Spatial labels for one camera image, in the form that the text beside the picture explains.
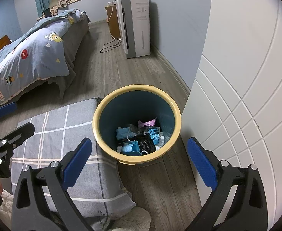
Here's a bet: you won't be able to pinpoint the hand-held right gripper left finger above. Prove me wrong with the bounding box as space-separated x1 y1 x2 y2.
11 138 93 231

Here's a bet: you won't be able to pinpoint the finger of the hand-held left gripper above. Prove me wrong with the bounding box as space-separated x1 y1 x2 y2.
0 102 17 131
0 122 35 152

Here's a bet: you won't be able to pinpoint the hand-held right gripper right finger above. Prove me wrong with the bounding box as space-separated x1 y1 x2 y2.
187 137 269 231

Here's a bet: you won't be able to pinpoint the teal bin with yellow rim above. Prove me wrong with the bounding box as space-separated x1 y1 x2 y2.
92 84 182 166

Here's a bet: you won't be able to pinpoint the black plastic bag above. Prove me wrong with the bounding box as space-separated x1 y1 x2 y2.
136 135 157 153

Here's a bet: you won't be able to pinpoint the grey rug, white stripes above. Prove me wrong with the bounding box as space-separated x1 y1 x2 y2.
11 97 137 218

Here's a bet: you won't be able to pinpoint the white panelled door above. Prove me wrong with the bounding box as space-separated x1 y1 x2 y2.
180 0 282 222

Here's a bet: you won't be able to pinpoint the wooden bed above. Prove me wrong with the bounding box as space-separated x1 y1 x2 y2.
0 8 90 106

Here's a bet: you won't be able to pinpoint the pink checked cloth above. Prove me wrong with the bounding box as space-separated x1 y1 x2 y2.
48 0 77 17

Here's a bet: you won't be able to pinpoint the wooden cabinet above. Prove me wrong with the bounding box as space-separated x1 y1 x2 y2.
104 3 122 39

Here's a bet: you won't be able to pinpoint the white air purifier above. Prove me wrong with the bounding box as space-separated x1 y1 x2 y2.
114 0 151 59

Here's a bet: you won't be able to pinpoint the black cable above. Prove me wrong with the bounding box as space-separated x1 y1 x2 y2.
100 39 123 53

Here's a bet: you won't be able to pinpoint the white cable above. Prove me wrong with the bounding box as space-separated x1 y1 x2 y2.
108 0 122 41

